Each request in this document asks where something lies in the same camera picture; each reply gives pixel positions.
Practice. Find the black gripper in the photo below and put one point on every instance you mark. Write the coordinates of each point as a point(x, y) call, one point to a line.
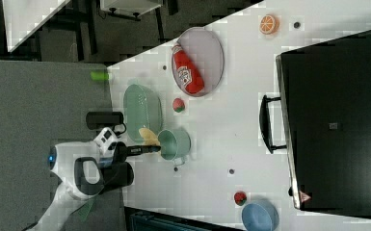
point(122, 152)

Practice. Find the plush strawberry near tray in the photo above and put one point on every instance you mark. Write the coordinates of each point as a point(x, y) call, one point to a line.
point(178, 105)

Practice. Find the plush orange slice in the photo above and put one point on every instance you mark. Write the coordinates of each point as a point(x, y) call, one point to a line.
point(268, 24)

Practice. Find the green oval colander bowl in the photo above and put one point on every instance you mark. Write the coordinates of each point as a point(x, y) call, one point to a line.
point(142, 109)

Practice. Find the green marker cylinder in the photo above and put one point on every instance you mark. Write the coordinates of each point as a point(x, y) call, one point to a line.
point(99, 76)

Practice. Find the red plush ketchup bottle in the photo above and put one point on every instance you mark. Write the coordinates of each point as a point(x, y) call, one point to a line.
point(187, 72)

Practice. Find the green metal mug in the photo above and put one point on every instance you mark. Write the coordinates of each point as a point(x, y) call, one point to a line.
point(175, 145)

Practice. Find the black box on mat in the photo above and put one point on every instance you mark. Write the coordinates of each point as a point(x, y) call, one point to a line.
point(99, 120)

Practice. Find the black oven appliance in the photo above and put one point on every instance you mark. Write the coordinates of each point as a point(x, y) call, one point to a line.
point(325, 92)

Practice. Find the blue bowl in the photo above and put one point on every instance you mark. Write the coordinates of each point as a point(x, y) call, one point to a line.
point(260, 215)

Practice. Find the white cabinet with casters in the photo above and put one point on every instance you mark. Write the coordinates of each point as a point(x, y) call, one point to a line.
point(130, 9)

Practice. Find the yellow plush peeled banana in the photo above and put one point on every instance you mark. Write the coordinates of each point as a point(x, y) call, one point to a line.
point(150, 138)

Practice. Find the grey oval tray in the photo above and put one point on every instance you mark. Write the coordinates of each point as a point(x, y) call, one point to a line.
point(204, 49)

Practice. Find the green spatula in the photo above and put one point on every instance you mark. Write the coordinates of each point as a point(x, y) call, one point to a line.
point(84, 211)

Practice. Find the plush strawberry near blue bowl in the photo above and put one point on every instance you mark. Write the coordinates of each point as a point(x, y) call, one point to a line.
point(240, 198)

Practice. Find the black cylindrical cup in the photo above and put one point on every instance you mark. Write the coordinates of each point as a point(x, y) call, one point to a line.
point(117, 176)

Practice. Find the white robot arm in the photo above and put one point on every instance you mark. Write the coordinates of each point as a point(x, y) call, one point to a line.
point(87, 169)

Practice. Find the black oven door handle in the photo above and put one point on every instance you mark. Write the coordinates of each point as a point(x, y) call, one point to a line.
point(265, 123)

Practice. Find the white side table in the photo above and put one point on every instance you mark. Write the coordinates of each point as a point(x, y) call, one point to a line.
point(23, 17)

